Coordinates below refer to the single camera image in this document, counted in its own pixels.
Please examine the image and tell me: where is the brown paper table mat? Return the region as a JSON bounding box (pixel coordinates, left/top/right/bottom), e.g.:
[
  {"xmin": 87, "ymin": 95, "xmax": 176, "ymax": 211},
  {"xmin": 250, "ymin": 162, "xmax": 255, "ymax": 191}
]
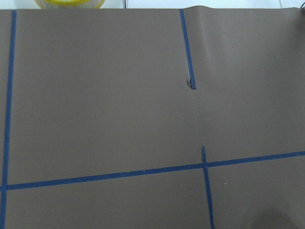
[{"xmin": 0, "ymin": 6, "xmax": 305, "ymax": 229}]

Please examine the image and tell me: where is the yellow rimmed blue bowl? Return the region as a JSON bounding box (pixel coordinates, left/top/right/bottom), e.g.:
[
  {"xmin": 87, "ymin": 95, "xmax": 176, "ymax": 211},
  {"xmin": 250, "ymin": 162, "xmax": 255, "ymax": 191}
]
[{"xmin": 35, "ymin": 0, "xmax": 105, "ymax": 9}]

